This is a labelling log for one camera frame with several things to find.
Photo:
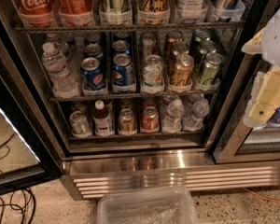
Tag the pepsi can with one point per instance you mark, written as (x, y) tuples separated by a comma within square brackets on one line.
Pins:
[(123, 70), (92, 71), (121, 47), (94, 51)]

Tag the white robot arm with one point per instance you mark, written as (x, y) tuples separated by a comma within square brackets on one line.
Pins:
[(265, 93)]

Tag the green gold can front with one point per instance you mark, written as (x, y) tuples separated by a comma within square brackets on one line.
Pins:
[(210, 68)]

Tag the blue red bull can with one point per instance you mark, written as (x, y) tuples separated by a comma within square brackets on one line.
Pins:
[(226, 10)]

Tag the copper gold can front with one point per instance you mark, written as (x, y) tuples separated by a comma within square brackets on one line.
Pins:
[(182, 70)]

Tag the white green soda can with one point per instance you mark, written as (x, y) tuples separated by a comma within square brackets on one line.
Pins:
[(152, 71)]

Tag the gold la croix can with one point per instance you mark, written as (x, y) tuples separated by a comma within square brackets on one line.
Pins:
[(152, 11)]

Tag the red coke can bottom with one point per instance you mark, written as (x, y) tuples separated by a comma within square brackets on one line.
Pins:
[(150, 119)]

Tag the gold can bottom shelf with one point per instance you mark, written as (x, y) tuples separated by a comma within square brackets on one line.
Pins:
[(127, 121)]

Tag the green striped can top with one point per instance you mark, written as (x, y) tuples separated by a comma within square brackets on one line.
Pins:
[(114, 12)]

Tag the silver can bottom shelf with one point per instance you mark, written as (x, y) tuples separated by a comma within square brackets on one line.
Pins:
[(79, 123)]

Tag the front water bottle middle shelf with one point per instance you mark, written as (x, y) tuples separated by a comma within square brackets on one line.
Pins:
[(62, 76)]

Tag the orange red can top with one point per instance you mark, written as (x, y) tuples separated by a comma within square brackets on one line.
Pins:
[(76, 13)]

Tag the stainless fridge vent grille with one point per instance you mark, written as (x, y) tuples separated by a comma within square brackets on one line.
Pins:
[(91, 181)]

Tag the open glass fridge door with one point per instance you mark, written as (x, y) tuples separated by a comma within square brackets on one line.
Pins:
[(27, 134)]

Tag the water bottle bottom right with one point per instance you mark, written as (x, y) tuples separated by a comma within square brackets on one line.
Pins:
[(194, 120)]

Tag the water bottle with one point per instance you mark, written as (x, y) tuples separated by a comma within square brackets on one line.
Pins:
[(194, 120), (172, 120)]

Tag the water bottle bottom centre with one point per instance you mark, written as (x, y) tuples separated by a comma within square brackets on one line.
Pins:
[(172, 120)]

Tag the clear plastic bin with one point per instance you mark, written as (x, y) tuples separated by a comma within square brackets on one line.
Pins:
[(166, 205)]

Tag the brown juice bottle bottom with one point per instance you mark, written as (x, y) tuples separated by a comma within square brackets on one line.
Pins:
[(102, 119)]

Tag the middle wire shelf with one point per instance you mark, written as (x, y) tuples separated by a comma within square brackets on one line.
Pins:
[(113, 96)]

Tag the wire shelf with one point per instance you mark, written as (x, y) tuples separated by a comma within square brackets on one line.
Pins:
[(113, 96), (129, 28)]

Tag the top wire shelf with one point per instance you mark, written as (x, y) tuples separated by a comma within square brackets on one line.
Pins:
[(129, 28)]

